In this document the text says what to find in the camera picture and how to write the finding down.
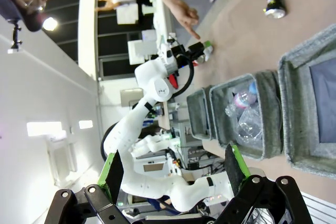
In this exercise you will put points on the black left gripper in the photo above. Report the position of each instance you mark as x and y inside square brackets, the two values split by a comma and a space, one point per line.
[195, 49]

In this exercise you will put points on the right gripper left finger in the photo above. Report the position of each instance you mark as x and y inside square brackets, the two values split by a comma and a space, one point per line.
[110, 182]

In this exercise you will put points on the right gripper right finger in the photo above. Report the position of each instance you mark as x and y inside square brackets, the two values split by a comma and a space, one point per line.
[236, 171]

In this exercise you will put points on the white tissue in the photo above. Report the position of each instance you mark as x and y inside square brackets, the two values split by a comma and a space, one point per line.
[209, 53]

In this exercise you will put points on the crushed red soda can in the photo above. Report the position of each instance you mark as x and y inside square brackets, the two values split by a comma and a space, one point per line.
[200, 60]

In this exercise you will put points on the clear plastic cup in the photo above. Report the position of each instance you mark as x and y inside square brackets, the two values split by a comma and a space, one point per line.
[249, 127]

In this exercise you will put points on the clear bottle pink label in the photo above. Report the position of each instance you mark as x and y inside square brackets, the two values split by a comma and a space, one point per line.
[241, 98]

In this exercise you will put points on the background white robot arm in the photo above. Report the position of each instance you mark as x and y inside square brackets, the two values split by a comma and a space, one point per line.
[152, 142]

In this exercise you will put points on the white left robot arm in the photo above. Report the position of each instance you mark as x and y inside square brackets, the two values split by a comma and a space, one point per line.
[147, 179]

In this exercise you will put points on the person's right hand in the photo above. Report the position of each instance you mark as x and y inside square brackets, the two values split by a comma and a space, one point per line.
[186, 15]

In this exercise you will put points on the grey fabric basket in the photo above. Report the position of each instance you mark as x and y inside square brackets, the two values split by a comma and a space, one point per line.
[197, 113]
[267, 108]
[296, 103]

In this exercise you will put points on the person in dark cap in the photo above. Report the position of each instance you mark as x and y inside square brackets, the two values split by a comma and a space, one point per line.
[23, 1]

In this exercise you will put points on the aluminium slotted base plate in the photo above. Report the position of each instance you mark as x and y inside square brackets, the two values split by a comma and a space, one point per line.
[320, 208]

